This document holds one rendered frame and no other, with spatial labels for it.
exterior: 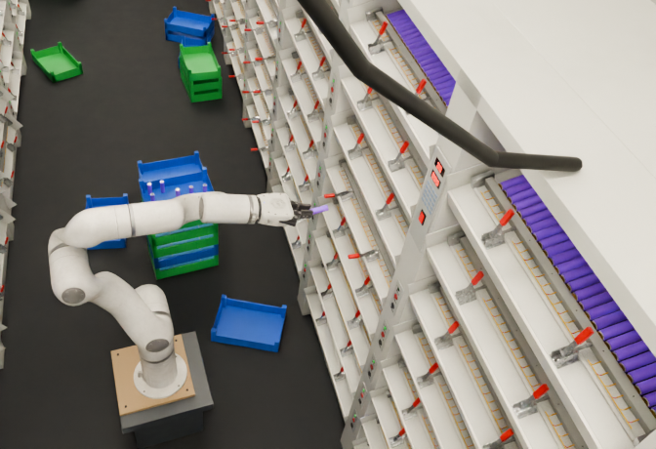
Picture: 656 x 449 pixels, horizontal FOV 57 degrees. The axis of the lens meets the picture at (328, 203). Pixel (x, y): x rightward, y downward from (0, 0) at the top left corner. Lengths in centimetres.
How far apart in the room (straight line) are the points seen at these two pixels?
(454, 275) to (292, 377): 142
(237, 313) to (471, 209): 175
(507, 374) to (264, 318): 171
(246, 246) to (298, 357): 68
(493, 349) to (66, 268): 110
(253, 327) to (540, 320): 184
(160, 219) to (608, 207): 111
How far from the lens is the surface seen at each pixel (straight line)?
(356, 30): 181
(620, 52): 150
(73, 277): 173
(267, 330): 282
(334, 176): 214
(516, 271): 122
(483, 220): 128
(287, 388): 268
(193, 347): 245
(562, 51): 142
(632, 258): 99
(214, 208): 170
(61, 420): 271
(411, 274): 157
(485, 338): 135
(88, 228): 166
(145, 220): 167
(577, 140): 116
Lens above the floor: 238
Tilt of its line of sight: 45 degrees down
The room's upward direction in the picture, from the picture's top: 10 degrees clockwise
